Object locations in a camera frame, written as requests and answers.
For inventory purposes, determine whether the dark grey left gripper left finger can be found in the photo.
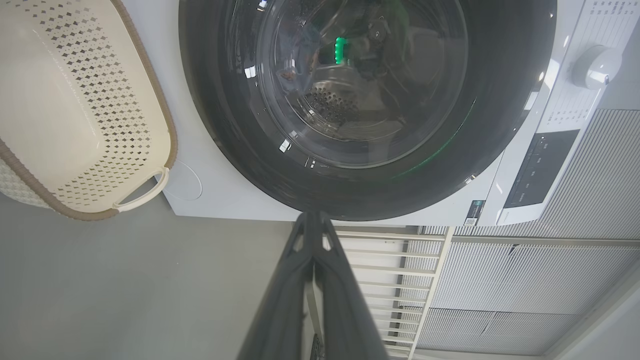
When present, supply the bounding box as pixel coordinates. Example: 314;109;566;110
237;210;319;360

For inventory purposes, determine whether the round white filter cover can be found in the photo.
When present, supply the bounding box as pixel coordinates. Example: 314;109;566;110
161;160;204;202

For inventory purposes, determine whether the white front-load washing machine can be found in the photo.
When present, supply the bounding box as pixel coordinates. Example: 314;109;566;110
121;0;640;229

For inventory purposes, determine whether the black washer display panel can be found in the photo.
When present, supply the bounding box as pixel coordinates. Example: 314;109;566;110
503;129;581;209

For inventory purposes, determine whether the white slatted rack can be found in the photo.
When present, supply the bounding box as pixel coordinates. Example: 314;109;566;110
334;226;453;360

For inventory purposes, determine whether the steel perforated washer drum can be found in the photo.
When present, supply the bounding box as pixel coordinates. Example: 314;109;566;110
300;82;363;127

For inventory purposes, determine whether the small qr code sticker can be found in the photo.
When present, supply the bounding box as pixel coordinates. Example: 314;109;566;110
463;199;487;227

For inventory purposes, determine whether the grey ribbed panel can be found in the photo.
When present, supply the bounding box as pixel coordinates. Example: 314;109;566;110
414;109;640;357

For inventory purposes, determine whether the white round control knob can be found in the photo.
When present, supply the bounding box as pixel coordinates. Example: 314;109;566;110
571;44;624;91

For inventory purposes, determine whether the cream perforated laundry basket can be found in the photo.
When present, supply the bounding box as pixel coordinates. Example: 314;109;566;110
0;0;179;222

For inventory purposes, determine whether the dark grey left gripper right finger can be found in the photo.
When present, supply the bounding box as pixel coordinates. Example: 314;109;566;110
311;210;390;360

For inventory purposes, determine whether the black round glass washer door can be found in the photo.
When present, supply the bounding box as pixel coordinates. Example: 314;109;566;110
178;0;558;222

